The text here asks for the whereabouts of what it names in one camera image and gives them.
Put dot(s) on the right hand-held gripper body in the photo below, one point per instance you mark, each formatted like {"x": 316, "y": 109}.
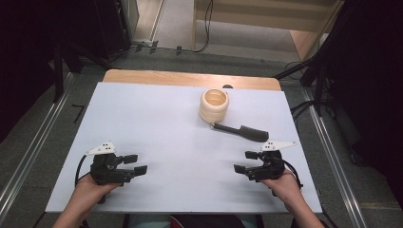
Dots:
{"x": 269, "y": 166}

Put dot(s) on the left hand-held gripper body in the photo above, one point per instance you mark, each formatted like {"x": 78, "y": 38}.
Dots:
{"x": 106, "y": 171}

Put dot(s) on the black comb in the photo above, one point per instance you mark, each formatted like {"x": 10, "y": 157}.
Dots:
{"x": 250, "y": 133}

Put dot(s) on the cream ribbed cup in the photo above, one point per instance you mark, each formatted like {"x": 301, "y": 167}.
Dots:
{"x": 214, "y": 110}

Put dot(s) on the person's left hand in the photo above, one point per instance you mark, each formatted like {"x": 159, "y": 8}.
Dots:
{"x": 87, "y": 193}

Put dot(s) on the person's right hand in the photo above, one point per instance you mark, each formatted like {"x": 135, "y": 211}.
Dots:
{"x": 286, "y": 190}

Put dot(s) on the white table board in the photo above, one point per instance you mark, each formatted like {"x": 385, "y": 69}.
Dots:
{"x": 177, "y": 152}

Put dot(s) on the person's clothing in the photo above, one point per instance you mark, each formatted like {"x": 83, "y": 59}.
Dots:
{"x": 190, "y": 221}

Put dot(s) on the dark table grommet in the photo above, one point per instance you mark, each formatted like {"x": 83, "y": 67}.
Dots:
{"x": 227, "y": 86}

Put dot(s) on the wooden table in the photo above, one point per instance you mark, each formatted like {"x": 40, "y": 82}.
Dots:
{"x": 177, "y": 78}

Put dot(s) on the black stand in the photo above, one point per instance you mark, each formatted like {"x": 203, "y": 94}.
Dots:
{"x": 58, "y": 72}
{"x": 318, "y": 79}

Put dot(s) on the dark cabinet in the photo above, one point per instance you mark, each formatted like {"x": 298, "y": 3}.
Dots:
{"x": 107, "y": 28}

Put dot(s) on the metal floor rail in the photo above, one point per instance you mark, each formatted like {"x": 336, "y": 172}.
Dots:
{"x": 34, "y": 145}
{"x": 335, "y": 164}

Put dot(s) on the light wooden frame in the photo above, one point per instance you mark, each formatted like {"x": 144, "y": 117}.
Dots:
{"x": 253, "y": 17}

